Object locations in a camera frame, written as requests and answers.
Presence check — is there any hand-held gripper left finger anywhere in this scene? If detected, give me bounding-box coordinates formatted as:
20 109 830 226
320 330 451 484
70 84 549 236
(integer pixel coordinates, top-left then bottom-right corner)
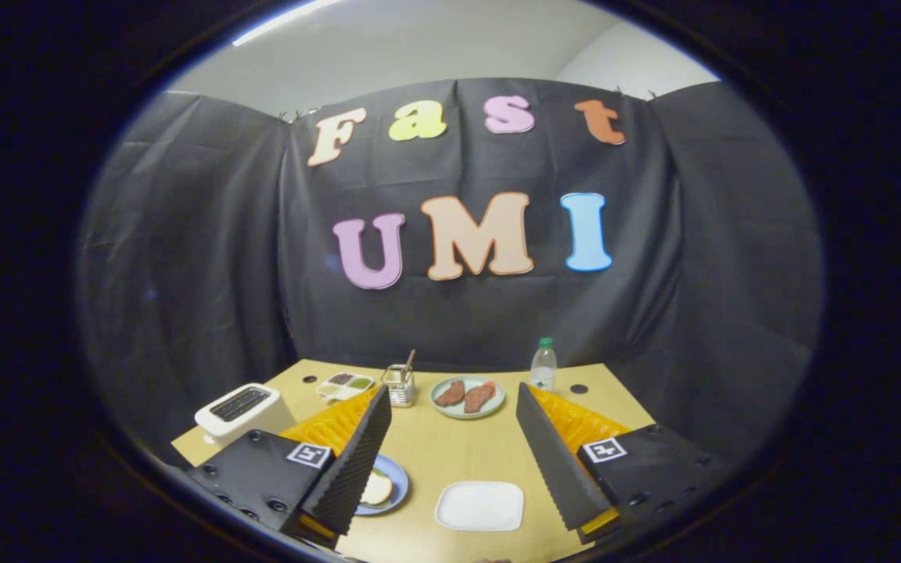
185 383 393 548

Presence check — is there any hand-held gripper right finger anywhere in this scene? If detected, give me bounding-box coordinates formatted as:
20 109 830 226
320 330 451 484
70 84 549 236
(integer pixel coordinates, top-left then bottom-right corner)
515 382 733 546

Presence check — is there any toasted bread slice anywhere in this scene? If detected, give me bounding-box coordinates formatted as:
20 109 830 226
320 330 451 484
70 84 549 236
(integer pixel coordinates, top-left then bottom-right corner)
361 471 394 507

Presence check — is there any blue plate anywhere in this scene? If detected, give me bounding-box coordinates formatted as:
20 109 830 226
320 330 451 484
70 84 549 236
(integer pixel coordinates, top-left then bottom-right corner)
354 454 410 516

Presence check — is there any small divided condiment tray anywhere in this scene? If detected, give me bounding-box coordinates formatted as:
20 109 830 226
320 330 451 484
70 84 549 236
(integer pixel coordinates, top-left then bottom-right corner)
316 372 375 403

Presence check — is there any metal mesh utensil holder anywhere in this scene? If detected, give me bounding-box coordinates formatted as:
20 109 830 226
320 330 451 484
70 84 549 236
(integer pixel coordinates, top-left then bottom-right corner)
382 364 416 408

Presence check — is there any white square plate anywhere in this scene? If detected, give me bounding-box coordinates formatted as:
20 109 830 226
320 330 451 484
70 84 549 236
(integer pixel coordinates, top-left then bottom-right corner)
434 480 525 533

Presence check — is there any clear bottle with green cap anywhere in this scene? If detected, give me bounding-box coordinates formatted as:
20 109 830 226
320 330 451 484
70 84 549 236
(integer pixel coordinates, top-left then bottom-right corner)
530 337 558 394

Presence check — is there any pale green plate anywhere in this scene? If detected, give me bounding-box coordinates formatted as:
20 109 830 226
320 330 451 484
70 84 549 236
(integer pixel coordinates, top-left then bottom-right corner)
429 375 507 421

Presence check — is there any white toaster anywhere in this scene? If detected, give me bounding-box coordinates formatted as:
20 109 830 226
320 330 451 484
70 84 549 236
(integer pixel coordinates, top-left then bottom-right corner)
194 382 297 448

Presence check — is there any black backdrop cloth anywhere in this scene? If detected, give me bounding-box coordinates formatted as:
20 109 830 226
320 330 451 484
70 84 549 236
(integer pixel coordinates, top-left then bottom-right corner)
75 77 825 470

